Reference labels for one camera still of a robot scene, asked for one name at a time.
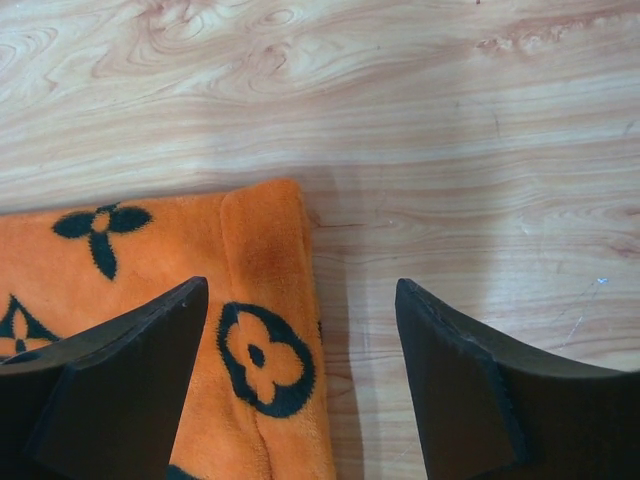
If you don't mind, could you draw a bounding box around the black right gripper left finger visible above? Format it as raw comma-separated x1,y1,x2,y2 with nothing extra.
1,277,208,479

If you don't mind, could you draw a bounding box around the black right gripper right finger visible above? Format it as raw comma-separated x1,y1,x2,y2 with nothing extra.
395,279,639,479

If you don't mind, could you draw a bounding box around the orange patterned pillowcase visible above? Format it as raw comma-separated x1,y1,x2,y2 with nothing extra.
1,180,335,479

